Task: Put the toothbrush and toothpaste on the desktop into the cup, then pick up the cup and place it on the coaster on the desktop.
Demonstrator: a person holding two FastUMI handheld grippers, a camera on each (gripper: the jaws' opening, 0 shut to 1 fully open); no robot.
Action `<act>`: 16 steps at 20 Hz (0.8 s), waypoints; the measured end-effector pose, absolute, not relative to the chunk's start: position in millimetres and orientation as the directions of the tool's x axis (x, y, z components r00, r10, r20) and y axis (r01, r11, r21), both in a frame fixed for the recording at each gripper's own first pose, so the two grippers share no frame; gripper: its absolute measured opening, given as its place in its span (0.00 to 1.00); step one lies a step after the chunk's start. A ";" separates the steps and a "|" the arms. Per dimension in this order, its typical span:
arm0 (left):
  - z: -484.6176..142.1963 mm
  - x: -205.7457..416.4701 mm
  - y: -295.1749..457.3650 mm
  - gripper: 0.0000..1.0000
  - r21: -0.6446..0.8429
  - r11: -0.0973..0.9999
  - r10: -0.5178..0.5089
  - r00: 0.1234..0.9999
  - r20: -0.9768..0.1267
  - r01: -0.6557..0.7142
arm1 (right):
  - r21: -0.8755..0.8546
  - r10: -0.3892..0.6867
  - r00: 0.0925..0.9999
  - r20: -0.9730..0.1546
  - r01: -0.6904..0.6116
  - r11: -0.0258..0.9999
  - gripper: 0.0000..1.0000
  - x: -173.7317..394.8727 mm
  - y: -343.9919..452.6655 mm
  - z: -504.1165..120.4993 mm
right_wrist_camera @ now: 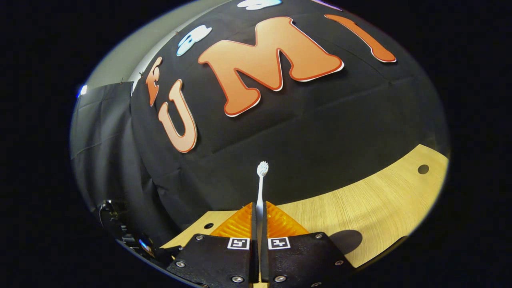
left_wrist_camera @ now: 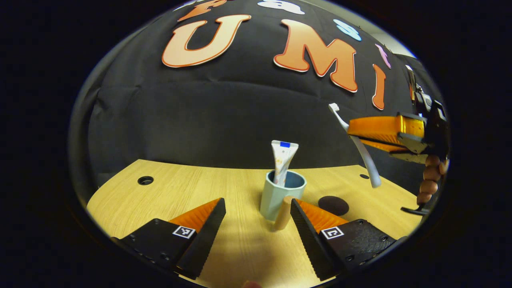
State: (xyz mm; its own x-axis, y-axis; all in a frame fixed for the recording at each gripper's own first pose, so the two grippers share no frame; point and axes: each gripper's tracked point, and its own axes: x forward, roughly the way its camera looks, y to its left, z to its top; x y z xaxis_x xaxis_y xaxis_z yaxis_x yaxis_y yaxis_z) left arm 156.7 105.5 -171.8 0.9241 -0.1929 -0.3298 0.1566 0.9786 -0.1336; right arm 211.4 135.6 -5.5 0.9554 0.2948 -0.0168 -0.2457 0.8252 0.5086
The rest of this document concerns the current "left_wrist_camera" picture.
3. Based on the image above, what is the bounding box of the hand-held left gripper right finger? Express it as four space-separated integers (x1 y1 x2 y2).
290 198 400 282

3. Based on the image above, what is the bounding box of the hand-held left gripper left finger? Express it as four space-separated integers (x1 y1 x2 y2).
112 197 227 280

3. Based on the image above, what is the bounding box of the white toothbrush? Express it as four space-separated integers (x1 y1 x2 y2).
328 103 382 188

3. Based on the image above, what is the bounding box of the dark round coaster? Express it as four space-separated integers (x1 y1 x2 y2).
318 196 350 216

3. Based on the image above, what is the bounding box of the light blue cup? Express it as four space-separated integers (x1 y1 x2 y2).
260 170 307 232

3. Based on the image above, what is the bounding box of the white toothpaste tube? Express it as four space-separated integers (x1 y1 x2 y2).
271 140 299 188

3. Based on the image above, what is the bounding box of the wooden desktop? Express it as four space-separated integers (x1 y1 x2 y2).
86 159 424 288

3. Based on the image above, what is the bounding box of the black backdrop cloth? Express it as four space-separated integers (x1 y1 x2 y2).
68 0 448 200

